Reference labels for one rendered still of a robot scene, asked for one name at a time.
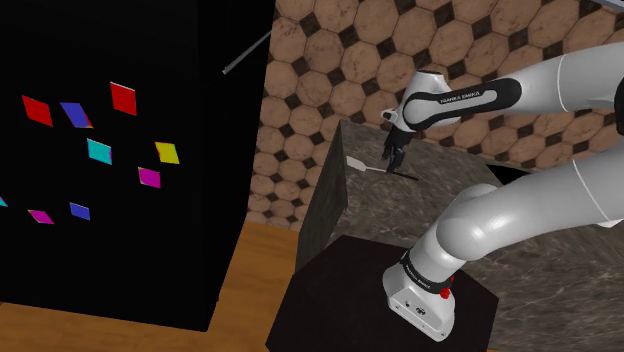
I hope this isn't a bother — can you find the black robot stand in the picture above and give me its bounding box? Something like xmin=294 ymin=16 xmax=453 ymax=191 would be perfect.
xmin=264 ymin=234 xmax=500 ymax=352

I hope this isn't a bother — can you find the black refrigerator with coloured magnets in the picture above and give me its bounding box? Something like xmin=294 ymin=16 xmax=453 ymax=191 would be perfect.
xmin=0 ymin=0 xmax=278 ymax=333

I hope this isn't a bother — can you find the white spatula with black handle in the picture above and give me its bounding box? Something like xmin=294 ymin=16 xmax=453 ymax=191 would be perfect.
xmin=345 ymin=155 xmax=419 ymax=182

